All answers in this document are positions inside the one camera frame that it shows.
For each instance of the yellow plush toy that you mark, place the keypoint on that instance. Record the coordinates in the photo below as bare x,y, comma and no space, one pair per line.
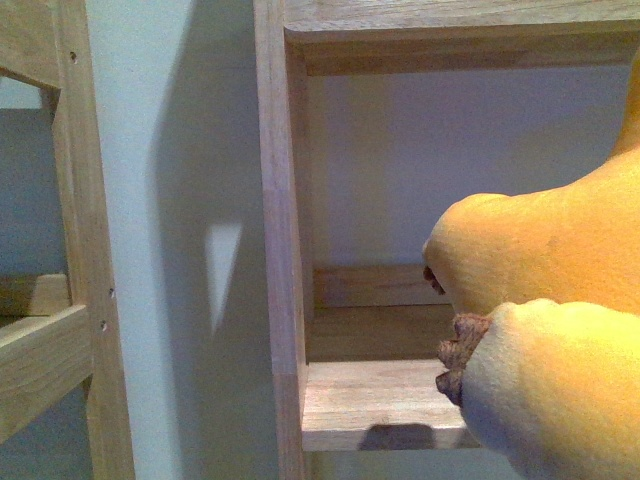
544,364

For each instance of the light wooden shelf unit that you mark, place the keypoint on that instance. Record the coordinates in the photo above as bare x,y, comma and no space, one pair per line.
375,116

